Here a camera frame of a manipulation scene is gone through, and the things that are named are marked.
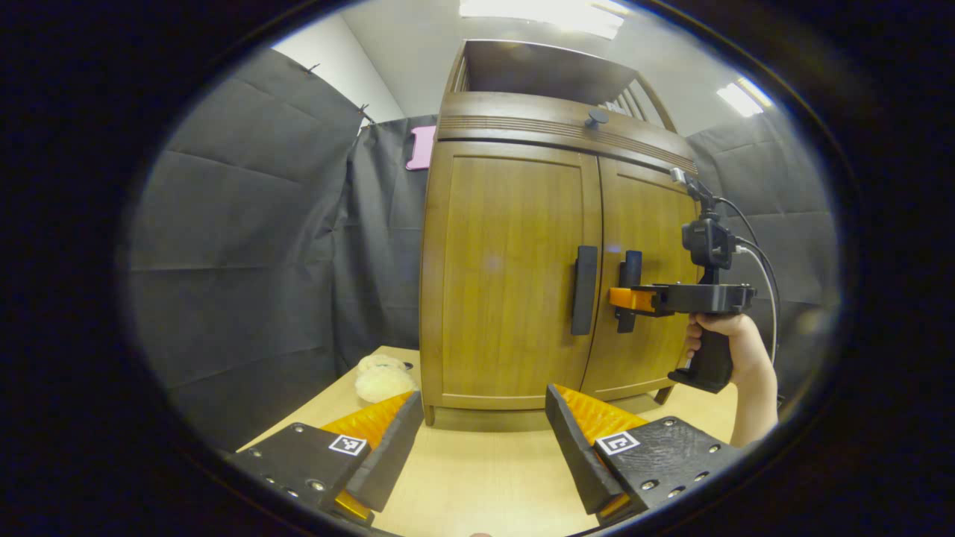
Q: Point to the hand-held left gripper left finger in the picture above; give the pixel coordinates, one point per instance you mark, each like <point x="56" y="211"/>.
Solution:
<point x="388" y="462"/>

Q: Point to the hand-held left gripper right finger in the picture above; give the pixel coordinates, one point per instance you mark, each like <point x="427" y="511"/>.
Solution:
<point x="574" y="462"/>

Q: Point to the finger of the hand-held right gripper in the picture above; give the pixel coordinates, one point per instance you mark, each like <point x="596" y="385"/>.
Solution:
<point x="630" y="298"/>

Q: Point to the wooden cabinet door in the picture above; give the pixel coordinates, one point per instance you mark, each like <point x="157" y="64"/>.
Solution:
<point x="507" y="276"/>
<point x="649" y="224"/>

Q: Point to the wooden double-door shoe cabinet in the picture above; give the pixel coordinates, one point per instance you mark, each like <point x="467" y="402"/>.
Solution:
<point x="522" y="123"/>

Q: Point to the black round cabinet knob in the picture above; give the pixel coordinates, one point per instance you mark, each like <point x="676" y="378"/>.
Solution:
<point x="597" y="118"/>

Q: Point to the white fluffy plush toy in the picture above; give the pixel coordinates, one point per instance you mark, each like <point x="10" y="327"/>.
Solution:
<point x="384" y="382"/>

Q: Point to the small ceiling light panel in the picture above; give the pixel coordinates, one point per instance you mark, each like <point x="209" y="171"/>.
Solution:
<point x="742" y="97"/>

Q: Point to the black backdrop cloth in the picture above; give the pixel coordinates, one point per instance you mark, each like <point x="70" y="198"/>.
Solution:
<point x="246" y="224"/>

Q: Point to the large ceiling light panel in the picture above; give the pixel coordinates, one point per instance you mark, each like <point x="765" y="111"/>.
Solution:
<point x="541" y="15"/>

